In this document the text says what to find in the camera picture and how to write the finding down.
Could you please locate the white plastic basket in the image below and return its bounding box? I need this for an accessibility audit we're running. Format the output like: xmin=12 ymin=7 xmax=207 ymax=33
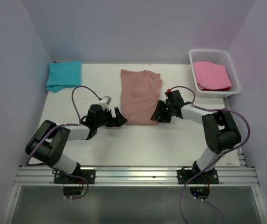
xmin=189 ymin=49 xmax=241 ymax=98

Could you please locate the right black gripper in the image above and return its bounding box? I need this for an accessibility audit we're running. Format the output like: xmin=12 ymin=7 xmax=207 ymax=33
xmin=151 ymin=100 xmax=174 ymax=123

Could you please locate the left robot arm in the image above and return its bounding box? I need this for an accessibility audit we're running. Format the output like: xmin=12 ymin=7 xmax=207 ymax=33
xmin=25 ymin=104 xmax=127 ymax=183

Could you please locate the aluminium mounting rail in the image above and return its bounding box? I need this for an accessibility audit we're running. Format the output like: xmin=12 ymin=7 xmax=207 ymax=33
xmin=14 ymin=166 xmax=259 ymax=187

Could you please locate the dusty pink printed t-shirt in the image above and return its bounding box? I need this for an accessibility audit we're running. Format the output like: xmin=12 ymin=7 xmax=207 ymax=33
xmin=121 ymin=70 xmax=163 ymax=126

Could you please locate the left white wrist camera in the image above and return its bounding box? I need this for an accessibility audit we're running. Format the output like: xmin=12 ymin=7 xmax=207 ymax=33
xmin=98 ymin=96 xmax=112 ymax=111

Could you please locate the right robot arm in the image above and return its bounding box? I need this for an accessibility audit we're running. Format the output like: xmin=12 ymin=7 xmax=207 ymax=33
xmin=151 ymin=90 xmax=241 ymax=184

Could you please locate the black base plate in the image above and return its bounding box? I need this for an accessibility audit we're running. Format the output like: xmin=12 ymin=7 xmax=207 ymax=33
xmin=52 ymin=169 xmax=96 ymax=184
xmin=177 ymin=169 xmax=218 ymax=185

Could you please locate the folded pink t-shirt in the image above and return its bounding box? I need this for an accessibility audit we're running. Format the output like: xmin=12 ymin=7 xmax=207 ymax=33
xmin=193 ymin=61 xmax=232 ymax=89

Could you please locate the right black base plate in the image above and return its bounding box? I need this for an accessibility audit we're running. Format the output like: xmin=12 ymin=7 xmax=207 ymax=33
xmin=177 ymin=169 xmax=218 ymax=185

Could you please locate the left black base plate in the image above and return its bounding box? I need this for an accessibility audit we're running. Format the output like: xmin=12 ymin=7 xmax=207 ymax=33
xmin=52 ymin=169 xmax=96 ymax=184

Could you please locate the folded teal t-shirt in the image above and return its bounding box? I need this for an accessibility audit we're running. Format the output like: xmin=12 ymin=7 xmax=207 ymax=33
xmin=46 ymin=61 xmax=82 ymax=93

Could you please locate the red t-shirt in basket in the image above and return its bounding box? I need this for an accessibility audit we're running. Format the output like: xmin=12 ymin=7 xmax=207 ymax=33
xmin=198 ymin=85 xmax=231 ymax=91

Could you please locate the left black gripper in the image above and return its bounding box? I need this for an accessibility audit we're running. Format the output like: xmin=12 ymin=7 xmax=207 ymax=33
xmin=95 ymin=107 xmax=126 ymax=128

